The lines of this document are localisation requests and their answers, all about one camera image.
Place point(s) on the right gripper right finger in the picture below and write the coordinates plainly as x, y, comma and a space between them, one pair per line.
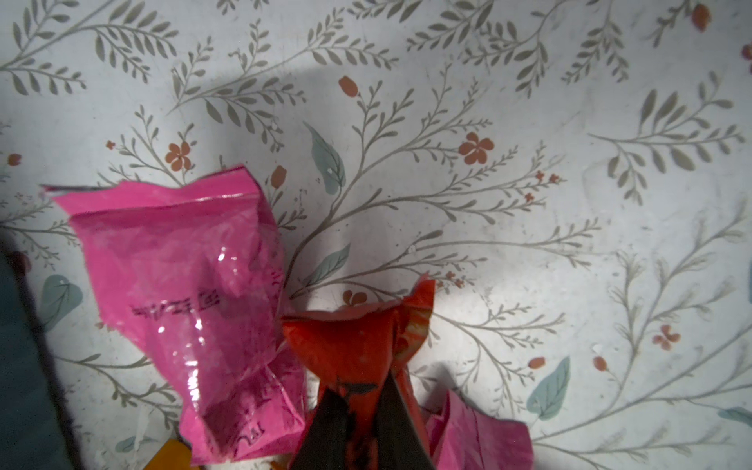
399, 446

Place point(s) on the floral table mat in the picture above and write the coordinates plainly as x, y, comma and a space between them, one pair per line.
576, 175

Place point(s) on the pink tea bag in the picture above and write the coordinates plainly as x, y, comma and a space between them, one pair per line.
463, 438
193, 276

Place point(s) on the teal plastic storage box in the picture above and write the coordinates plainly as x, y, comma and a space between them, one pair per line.
31, 432

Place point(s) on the yellow tea bag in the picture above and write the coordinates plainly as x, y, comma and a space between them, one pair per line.
174, 455

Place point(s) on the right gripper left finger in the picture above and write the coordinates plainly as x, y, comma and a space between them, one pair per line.
326, 440

